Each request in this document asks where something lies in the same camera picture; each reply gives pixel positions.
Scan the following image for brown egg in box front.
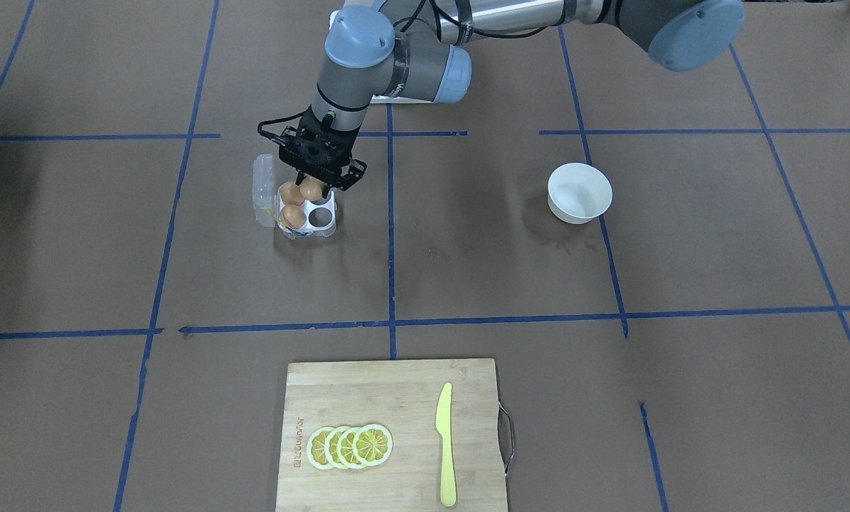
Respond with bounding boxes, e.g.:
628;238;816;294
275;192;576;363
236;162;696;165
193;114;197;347
280;205;307;230

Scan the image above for white bowl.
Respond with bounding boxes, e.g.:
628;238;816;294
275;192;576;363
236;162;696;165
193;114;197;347
547;163;613;225

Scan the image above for brown egg from bowl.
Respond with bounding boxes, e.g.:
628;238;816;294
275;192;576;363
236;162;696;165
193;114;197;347
300;177;323;202

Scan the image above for brown egg in box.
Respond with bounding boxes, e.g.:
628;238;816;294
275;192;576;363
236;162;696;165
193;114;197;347
279;181;305;206
280;205;307;230

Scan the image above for clear plastic egg box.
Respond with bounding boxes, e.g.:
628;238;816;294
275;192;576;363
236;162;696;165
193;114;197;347
251;154;338;240

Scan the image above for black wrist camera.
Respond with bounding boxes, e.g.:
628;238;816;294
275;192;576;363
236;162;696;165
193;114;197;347
256;112;304;148

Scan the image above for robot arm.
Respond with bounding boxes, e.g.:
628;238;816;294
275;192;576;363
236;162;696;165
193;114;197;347
257;1;745;191

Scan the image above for brown egg in box rear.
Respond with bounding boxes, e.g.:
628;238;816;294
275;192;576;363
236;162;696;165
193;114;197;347
279;181;305;206

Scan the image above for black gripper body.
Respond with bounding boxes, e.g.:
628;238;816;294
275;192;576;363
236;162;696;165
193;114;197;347
279;117;367;191

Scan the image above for yellow plastic knife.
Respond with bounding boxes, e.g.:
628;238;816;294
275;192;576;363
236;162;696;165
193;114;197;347
435;382;457;508

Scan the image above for wooden cutting board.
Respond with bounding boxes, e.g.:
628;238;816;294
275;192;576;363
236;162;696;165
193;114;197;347
275;358;509;511

